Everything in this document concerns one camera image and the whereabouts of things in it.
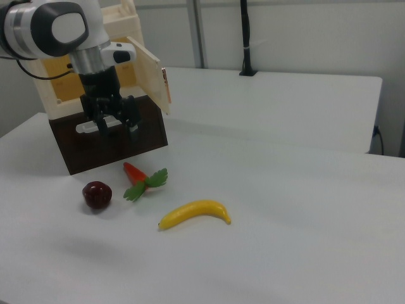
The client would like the dark red toy apple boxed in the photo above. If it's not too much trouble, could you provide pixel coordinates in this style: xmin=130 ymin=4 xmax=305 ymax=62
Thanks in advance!
xmin=82 ymin=180 xmax=113 ymax=210

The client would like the black pole with base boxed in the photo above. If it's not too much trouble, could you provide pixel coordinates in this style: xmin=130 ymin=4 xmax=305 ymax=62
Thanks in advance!
xmin=239 ymin=0 xmax=259 ymax=77

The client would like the cream plastic cabinet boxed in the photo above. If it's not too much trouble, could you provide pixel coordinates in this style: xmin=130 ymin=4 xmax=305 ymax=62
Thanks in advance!
xmin=31 ymin=0 xmax=146 ymax=122

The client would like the yellow toy banana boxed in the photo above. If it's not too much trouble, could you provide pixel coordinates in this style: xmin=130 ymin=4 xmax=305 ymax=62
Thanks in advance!
xmin=157 ymin=199 xmax=232 ymax=232

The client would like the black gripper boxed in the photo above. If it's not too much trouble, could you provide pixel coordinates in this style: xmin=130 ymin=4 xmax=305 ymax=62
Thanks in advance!
xmin=78 ymin=65 xmax=142 ymax=143

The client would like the white drawer handle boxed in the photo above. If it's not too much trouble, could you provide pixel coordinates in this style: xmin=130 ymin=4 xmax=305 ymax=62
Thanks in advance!
xmin=75 ymin=114 xmax=123 ymax=135

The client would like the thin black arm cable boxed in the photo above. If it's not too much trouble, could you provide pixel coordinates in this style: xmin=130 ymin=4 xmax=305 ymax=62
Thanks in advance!
xmin=15 ymin=58 xmax=78 ymax=80

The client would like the cream cabinet door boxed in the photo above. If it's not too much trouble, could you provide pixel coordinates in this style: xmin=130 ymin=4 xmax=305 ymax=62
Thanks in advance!
xmin=126 ymin=35 xmax=173 ymax=116

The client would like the dark brown wooden box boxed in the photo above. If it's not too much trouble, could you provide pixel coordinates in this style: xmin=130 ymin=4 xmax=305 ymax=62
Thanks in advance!
xmin=49 ymin=94 xmax=169 ymax=176

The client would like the orange toy carrot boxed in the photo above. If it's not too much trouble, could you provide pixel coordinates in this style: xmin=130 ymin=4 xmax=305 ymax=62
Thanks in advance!
xmin=122 ymin=161 xmax=169 ymax=203

